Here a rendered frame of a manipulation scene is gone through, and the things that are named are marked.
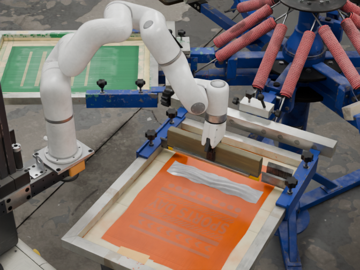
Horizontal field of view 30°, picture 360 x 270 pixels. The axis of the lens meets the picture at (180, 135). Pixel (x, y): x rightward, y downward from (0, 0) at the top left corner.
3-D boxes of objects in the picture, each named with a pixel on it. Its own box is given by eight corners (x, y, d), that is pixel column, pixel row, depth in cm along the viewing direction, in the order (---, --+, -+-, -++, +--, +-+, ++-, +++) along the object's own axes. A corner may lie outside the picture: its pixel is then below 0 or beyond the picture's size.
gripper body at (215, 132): (212, 104, 231) (210, 129, 237) (199, 119, 223) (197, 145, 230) (232, 110, 228) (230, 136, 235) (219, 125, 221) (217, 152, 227)
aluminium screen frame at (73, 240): (224, 317, 197) (224, 309, 194) (61, 247, 218) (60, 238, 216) (314, 166, 252) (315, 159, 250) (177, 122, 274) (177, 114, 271)
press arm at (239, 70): (32, 87, 309) (30, 76, 305) (34, 80, 313) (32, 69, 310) (300, 85, 312) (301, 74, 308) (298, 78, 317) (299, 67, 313)
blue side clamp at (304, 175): (287, 220, 231) (289, 205, 227) (274, 215, 233) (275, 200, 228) (316, 171, 252) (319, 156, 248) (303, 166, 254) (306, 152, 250)
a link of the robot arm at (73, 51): (97, 8, 190) (96, -20, 205) (33, 102, 206) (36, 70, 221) (139, 32, 196) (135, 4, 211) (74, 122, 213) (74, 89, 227)
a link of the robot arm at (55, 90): (43, 126, 214) (37, 83, 204) (44, 103, 224) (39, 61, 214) (73, 124, 215) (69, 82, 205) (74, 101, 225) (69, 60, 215)
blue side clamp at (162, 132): (148, 170, 252) (147, 155, 247) (136, 165, 254) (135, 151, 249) (185, 128, 273) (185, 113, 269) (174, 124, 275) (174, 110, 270)
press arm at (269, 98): (259, 127, 265) (260, 117, 262) (245, 122, 267) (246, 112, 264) (275, 105, 277) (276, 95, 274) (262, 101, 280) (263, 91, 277)
